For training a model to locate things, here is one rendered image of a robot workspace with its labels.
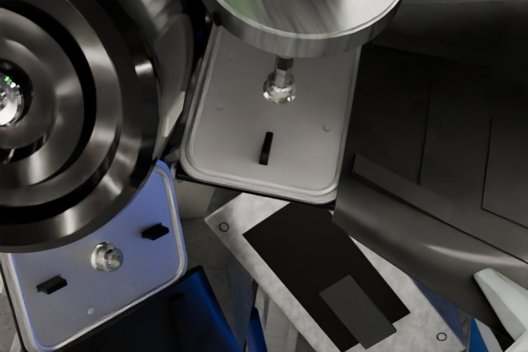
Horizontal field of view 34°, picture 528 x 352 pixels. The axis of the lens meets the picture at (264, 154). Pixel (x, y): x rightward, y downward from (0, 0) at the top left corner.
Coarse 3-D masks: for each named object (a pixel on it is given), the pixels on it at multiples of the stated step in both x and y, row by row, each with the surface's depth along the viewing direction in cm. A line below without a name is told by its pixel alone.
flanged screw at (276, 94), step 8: (272, 72) 35; (272, 80) 35; (264, 88) 35; (272, 88) 35; (280, 88) 34; (288, 88) 35; (264, 96) 35; (272, 96) 35; (280, 96) 35; (288, 96) 35
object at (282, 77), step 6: (276, 60) 34; (282, 60) 33; (288, 60) 33; (276, 66) 34; (282, 66) 33; (288, 66) 33; (276, 72) 34; (282, 72) 34; (288, 72) 34; (276, 78) 34; (282, 78) 34; (288, 78) 34; (282, 84) 34
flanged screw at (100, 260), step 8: (96, 248) 39; (104, 248) 39; (112, 248) 38; (96, 256) 39; (104, 256) 38; (112, 256) 39; (120, 256) 39; (96, 264) 39; (104, 264) 38; (112, 264) 39; (120, 264) 39; (112, 272) 39
